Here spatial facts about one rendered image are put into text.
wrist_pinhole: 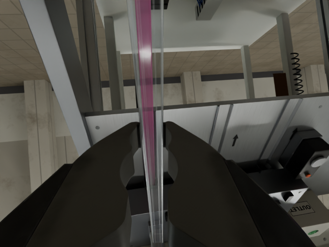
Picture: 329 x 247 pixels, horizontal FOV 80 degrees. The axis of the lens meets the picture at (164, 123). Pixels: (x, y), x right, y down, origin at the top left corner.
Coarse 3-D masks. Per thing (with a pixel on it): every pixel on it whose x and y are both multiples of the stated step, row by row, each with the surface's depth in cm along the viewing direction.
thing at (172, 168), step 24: (168, 144) 11; (192, 144) 10; (168, 168) 10; (192, 168) 8; (216, 168) 8; (168, 192) 7; (192, 192) 7; (216, 192) 7; (168, 216) 6; (192, 216) 6; (216, 216) 6; (240, 216) 6; (168, 240) 7; (192, 240) 6; (216, 240) 6; (240, 240) 6
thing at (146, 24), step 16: (128, 0) 7; (144, 0) 7; (160, 0) 7; (128, 16) 8; (144, 16) 8; (160, 16) 8; (144, 32) 8; (160, 32) 8; (144, 48) 8; (160, 48) 9; (144, 64) 9; (160, 64) 9; (144, 80) 10; (160, 80) 10; (144, 96) 10; (160, 96) 10; (144, 112) 11; (160, 112) 11; (144, 128) 12; (160, 128) 12; (144, 144) 13; (160, 144) 13; (144, 160) 14; (160, 160) 14; (160, 176) 15; (160, 192) 17; (160, 208) 19; (160, 224) 22; (160, 240) 26
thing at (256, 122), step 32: (288, 96) 30; (320, 96) 30; (96, 128) 27; (192, 128) 30; (224, 128) 31; (256, 128) 32; (288, 128) 34; (320, 128) 35; (256, 160) 38; (320, 192) 53
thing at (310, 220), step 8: (312, 192) 50; (304, 200) 48; (312, 200) 48; (320, 200) 48; (296, 208) 47; (304, 208) 47; (312, 208) 47; (320, 208) 47; (296, 216) 45; (304, 216) 45; (312, 216) 45; (320, 216) 45; (328, 216) 45; (304, 224) 44; (312, 224) 44; (320, 224) 44; (328, 224) 45; (312, 232) 47; (320, 232) 48
